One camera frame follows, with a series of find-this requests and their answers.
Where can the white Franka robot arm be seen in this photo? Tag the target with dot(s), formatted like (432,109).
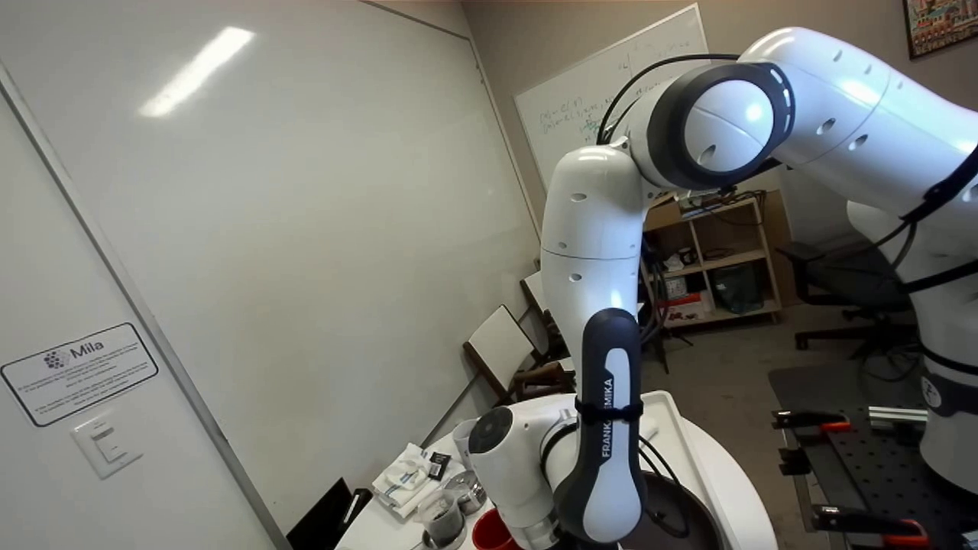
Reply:
(815,110)

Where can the dark chair with white seat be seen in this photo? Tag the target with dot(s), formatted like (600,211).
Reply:
(501,347)
(534,291)

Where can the small dark object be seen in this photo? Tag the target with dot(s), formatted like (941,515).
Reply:
(437,466)

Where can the round metal tin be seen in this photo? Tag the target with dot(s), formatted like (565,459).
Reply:
(470,495)

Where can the wooden shelf unit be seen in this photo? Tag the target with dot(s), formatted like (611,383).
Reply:
(730,270)

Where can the small metal cup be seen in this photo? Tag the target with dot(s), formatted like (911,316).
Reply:
(444,523)

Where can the red mug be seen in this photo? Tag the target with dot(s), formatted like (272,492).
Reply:
(489,535)

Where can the black office chair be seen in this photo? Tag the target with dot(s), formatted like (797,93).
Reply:
(852,295)

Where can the silver metal bar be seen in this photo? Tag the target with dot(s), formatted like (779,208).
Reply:
(896,413)

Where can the large wall whiteboard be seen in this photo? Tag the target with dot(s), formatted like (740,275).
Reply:
(569,110)

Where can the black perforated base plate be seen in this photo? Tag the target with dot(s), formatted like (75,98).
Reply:
(866,459)

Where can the white light switch plate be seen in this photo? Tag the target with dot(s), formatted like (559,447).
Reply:
(106,446)

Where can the white wall sign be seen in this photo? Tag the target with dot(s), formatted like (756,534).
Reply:
(77,370)

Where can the framed wall picture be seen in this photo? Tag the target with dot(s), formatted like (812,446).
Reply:
(943,27)

